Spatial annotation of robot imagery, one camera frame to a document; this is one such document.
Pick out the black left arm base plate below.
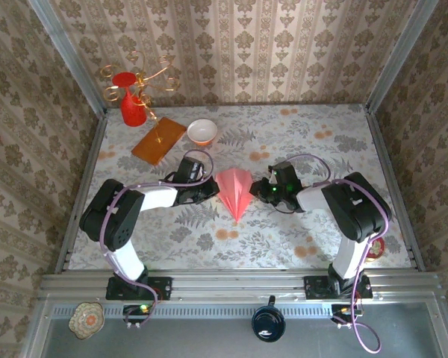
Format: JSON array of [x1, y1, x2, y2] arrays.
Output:
[[105, 275, 173, 301]]

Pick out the brown wooden board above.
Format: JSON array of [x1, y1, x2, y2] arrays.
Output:
[[131, 116, 188, 167]]

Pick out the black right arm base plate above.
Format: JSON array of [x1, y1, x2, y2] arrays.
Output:
[[303, 274, 373, 301]]

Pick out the floral patterned table cover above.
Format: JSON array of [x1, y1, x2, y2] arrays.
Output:
[[67, 103, 412, 270]]

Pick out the slotted grey cable duct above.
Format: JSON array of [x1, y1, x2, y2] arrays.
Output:
[[52, 302, 337, 318]]

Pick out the grey metal shelf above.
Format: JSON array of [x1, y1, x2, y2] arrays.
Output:
[[20, 298, 448, 358]]

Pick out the pink cloth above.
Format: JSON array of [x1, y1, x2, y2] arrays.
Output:
[[214, 167, 255, 224]]

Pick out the aluminium frame post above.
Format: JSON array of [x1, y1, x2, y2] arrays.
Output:
[[364, 0, 441, 115], [26, 0, 108, 119]]

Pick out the red wine glass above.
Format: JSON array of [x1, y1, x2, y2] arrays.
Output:
[[111, 71, 149, 128]]

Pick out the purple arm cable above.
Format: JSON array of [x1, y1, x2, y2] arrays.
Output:
[[99, 148, 214, 329], [285, 154, 393, 354]]

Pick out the dark blue mug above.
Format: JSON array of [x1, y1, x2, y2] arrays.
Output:
[[250, 295, 287, 343]]

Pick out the red round floral dish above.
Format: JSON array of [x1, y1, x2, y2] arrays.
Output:
[[366, 238, 386, 262]]

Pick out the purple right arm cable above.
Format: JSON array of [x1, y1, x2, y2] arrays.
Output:
[[285, 154, 393, 354]]

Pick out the scalloped floral small dish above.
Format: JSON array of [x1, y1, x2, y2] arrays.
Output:
[[67, 301, 105, 341]]

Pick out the aluminium side rail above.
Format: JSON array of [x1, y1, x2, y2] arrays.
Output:
[[55, 111, 109, 275], [364, 107, 426, 271]]

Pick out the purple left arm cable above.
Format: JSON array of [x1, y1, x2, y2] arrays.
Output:
[[99, 148, 214, 329]]

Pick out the aluminium front frame rail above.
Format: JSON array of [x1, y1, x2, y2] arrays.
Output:
[[37, 271, 448, 301]]

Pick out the white bowl with orange outside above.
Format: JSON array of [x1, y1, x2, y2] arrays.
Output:
[[187, 119, 219, 145]]

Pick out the gold curled wire holder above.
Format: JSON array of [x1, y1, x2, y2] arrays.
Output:
[[99, 50, 182, 145]]

